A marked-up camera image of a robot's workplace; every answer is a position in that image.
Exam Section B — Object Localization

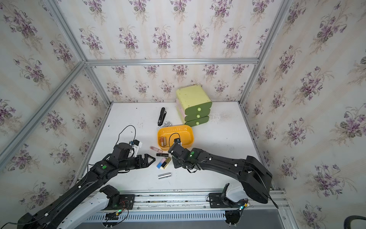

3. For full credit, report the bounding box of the green pink drawer organizer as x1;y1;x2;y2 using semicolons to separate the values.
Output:
176;85;212;127

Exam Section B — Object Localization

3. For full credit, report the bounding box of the yellow plastic storage box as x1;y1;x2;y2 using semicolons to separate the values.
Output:
157;125;194;151

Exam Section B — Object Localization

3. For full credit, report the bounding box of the black stapler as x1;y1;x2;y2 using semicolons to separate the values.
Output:
157;107;166;127

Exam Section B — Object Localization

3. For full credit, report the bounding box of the aluminium front rail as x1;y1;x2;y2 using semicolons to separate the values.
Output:
82;190;298;229

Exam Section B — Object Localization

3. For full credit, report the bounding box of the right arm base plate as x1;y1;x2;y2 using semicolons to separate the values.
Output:
206;183;250;210

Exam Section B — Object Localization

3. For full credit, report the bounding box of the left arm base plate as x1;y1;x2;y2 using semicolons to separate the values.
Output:
103;194;136;210

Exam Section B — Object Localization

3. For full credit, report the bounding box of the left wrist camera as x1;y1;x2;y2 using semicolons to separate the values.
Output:
130;139;142;157

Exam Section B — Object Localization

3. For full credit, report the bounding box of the blue pink gradient lipstick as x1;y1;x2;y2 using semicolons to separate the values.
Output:
157;157;166;169

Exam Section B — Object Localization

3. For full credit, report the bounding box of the pink gradient lip gloss tube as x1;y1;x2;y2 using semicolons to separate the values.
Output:
150;146;163;153

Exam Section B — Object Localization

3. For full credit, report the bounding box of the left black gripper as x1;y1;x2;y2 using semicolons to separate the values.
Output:
117;154;156;172

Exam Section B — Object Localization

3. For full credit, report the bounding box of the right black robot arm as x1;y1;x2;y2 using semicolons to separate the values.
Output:
168;143;273;204

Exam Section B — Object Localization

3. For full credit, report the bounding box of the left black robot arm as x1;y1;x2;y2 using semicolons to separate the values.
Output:
17;143;155;229

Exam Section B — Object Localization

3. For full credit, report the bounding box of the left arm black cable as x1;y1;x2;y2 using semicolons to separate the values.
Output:
115;124;137;147

